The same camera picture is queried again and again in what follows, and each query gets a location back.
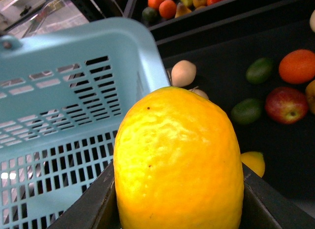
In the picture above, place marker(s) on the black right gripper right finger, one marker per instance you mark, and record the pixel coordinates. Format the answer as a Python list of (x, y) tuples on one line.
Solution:
[(265, 208)]

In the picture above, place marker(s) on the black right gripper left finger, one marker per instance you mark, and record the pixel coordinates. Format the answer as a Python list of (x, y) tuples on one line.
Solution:
[(96, 208)]

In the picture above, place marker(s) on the yellow lemon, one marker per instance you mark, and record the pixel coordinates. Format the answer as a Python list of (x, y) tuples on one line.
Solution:
[(177, 164)]

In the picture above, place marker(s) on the light teal shopping basket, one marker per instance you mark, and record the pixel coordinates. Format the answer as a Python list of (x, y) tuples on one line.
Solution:
[(63, 96)]

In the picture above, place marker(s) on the green lime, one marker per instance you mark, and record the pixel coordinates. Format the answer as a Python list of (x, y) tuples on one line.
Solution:
[(247, 111), (260, 70)]

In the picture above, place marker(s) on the red apple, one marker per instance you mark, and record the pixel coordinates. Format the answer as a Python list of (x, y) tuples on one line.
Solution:
[(286, 105)]

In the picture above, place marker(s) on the orange yellow apple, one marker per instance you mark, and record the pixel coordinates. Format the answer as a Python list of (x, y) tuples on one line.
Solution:
[(310, 94)]

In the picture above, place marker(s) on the orange near front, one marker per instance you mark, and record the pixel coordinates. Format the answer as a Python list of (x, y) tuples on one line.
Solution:
[(298, 67)]

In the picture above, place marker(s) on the white pear left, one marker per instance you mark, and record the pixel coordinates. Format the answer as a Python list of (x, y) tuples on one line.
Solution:
[(183, 73)]

